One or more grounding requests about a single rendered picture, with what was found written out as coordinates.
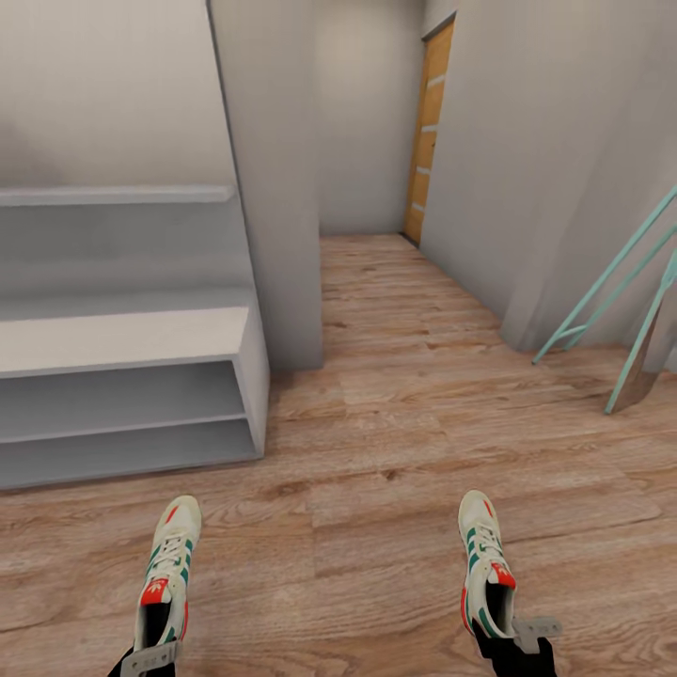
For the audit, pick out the door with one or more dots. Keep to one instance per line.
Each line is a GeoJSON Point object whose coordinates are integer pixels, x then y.
{"type": "Point", "coordinates": [436, 60]}

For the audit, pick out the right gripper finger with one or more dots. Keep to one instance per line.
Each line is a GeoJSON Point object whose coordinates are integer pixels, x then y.
{"type": "Point", "coordinates": [484, 641]}

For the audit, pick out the gym shoe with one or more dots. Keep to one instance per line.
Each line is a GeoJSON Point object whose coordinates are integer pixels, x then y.
{"type": "Point", "coordinates": [489, 586]}
{"type": "Point", "coordinates": [162, 608]}

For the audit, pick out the standing mirror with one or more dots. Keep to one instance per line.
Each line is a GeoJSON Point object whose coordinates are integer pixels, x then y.
{"type": "Point", "coordinates": [659, 331]}

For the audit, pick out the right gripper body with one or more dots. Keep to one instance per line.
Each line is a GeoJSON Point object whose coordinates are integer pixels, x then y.
{"type": "Point", "coordinates": [509, 661]}

